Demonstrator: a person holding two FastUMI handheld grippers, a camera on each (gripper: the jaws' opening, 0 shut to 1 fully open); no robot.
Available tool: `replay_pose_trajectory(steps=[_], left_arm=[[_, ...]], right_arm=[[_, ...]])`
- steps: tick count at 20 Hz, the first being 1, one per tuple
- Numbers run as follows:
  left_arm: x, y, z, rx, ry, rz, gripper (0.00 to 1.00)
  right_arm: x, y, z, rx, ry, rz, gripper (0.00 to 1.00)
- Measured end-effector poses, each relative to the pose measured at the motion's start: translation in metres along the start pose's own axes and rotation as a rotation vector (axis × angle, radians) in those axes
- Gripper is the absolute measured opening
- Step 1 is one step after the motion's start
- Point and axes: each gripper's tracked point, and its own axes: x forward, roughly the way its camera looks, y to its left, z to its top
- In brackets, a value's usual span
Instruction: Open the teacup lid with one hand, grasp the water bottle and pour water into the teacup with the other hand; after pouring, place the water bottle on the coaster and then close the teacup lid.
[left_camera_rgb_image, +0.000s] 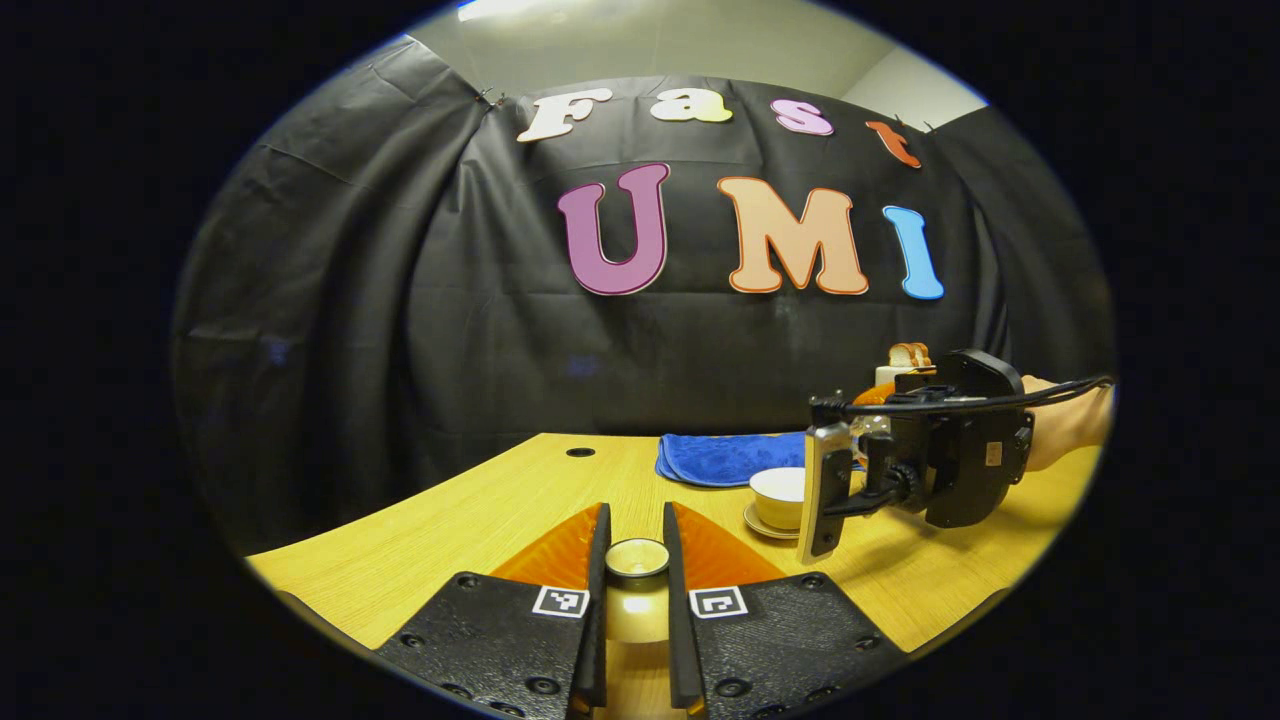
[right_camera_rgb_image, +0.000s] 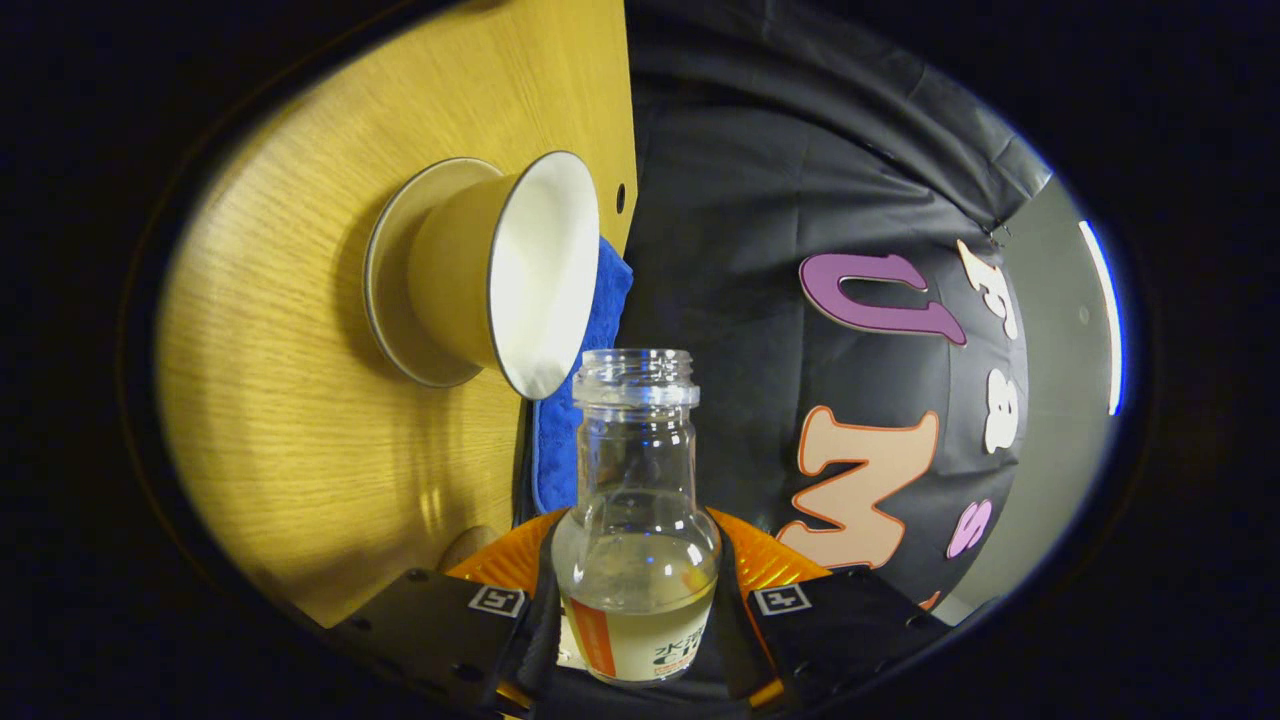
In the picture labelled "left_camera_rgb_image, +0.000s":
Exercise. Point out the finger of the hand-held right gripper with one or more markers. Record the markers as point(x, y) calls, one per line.
point(873, 394)

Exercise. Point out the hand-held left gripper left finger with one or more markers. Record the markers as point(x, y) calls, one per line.
point(597, 620)

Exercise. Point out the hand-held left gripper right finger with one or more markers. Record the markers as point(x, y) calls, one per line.
point(680, 620)

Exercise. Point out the beige teacup lid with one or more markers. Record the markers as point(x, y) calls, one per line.
point(637, 600)

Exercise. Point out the beige teacup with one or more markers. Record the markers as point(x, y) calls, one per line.
point(778, 495)

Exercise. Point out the white toaster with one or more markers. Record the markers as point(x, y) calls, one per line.
point(885, 375)

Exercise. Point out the blue towel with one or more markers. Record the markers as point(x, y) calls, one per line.
point(725, 458)

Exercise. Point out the black backdrop cloth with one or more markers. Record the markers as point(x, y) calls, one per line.
point(450, 300)

